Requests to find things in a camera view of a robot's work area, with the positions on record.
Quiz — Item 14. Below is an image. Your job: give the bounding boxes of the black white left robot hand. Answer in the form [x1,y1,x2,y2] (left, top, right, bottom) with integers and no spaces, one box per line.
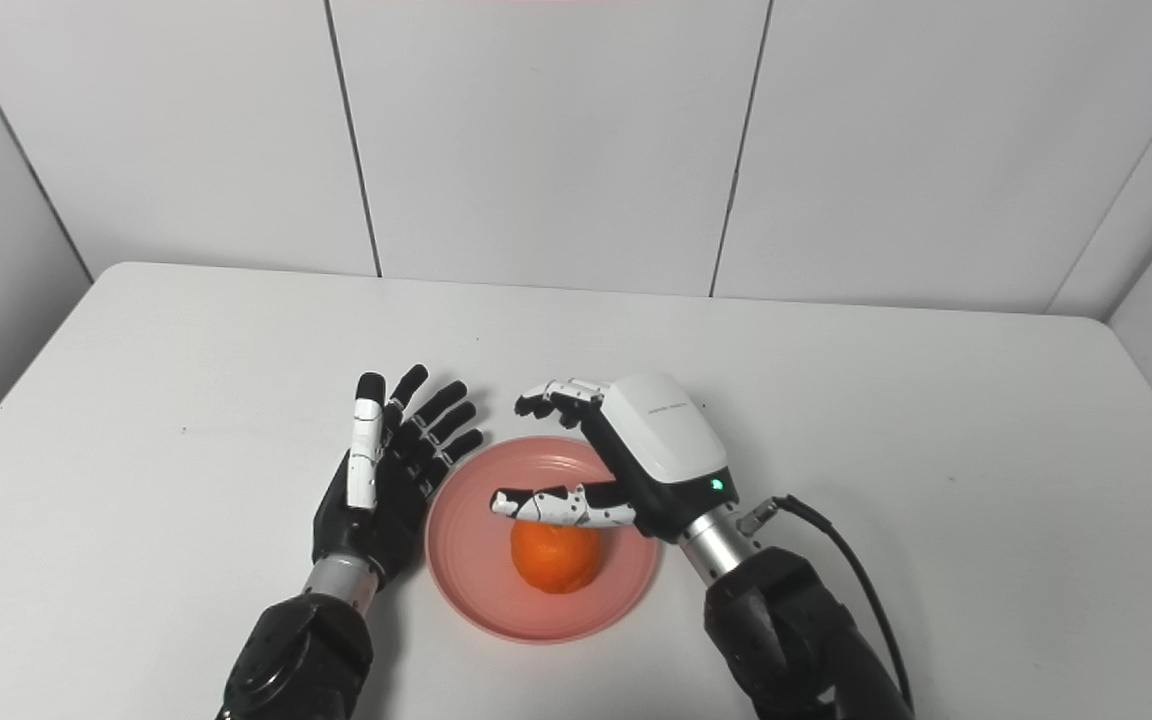
[312,364,485,591]

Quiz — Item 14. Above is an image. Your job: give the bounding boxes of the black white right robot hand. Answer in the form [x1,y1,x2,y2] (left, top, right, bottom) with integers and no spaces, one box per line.
[491,372,739,543]

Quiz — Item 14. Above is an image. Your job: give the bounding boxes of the pink round plate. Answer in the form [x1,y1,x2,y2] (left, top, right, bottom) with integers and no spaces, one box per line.
[424,435,662,644]

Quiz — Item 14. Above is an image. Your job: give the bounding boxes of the orange fruit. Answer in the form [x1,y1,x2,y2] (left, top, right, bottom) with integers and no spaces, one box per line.
[510,520,604,595]

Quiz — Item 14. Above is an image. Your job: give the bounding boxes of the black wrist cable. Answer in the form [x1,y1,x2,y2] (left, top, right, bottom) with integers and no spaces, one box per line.
[736,494,915,713]

